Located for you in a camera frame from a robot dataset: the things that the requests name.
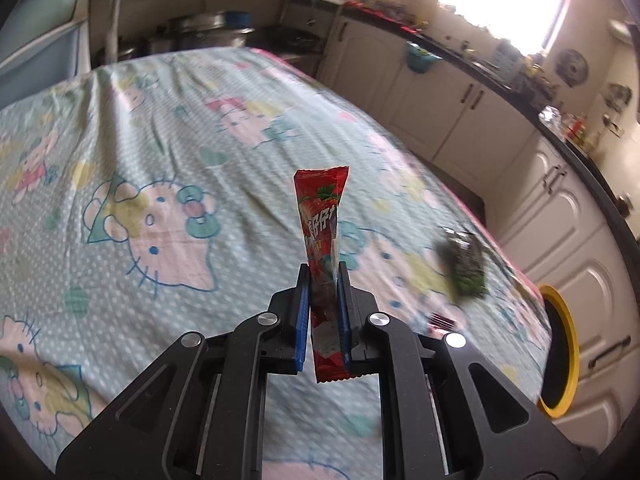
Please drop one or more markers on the hanging steel utensils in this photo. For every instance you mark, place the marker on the hanging steel utensils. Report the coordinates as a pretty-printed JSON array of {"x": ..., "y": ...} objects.
[{"x": 616, "y": 105}]

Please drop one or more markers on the blue round container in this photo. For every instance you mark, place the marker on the blue round container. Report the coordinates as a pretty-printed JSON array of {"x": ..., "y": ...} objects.
[{"x": 240, "y": 19}]

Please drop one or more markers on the black kitchen countertop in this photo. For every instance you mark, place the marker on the black kitchen countertop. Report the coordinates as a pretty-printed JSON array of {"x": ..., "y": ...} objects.
[{"x": 585, "y": 160}]

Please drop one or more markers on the plastic drawer cabinet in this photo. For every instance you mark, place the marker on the plastic drawer cabinet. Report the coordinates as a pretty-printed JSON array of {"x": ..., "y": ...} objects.
[{"x": 45, "y": 20}]

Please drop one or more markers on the teal hanging bin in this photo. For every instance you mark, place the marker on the teal hanging bin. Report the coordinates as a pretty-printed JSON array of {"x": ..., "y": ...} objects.
[{"x": 422, "y": 57}]

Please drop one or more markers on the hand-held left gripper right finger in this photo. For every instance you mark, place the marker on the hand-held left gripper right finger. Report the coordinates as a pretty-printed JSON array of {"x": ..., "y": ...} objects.
[{"x": 343, "y": 320}]

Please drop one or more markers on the green snack packet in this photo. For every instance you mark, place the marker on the green snack packet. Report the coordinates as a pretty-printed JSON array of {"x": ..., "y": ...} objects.
[{"x": 462, "y": 270}]

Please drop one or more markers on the small dark red wrapper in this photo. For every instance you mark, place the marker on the small dark red wrapper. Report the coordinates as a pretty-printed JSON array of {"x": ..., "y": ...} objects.
[{"x": 442, "y": 322}]

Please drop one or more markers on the steel pot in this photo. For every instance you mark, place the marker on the steel pot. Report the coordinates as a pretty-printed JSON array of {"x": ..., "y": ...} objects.
[{"x": 210, "y": 35}]

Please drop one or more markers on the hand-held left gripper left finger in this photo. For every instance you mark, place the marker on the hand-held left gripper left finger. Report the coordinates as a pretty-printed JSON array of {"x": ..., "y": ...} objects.
[{"x": 300, "y": 320}]

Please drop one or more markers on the cartoon cat printed blanket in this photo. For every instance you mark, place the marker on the cartoon cat printed blanket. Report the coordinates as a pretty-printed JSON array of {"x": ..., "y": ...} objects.
[{"x": 200, "y": 135}]

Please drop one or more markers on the bright kitchen window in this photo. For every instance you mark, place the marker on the bright kitchen window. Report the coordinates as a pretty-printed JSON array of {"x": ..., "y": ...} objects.
[{"x": 500, "y": 0}]

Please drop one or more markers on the black wok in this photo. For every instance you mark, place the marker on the black wok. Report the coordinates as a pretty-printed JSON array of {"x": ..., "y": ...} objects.
[{"x": 295, "y": 40}]

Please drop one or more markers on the yellow trash bin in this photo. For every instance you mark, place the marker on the yellow trash bin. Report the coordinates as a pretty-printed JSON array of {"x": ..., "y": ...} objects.
[{"x": 571, "y": 340}]

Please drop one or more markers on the row of condiment bottles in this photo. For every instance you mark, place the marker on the row of condiment bottles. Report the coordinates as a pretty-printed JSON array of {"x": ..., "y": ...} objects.
[{"x": 582, "y": 130}]

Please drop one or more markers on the white kitchen cabinets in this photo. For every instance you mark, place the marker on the white kitchen cabinets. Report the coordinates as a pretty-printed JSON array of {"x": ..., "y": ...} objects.
[{"x": 565, "y": 240}]

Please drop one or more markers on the red strawberry snack wrapper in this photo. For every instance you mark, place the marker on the red strawberry snack wrapper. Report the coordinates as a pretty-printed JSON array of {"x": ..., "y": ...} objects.
[{"x": 322, "y": 210}]

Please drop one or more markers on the small teal drawer organizer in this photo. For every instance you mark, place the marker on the small teal drawer organizer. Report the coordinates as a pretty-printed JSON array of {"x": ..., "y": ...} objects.
[{"x": 507, "y": 55}]

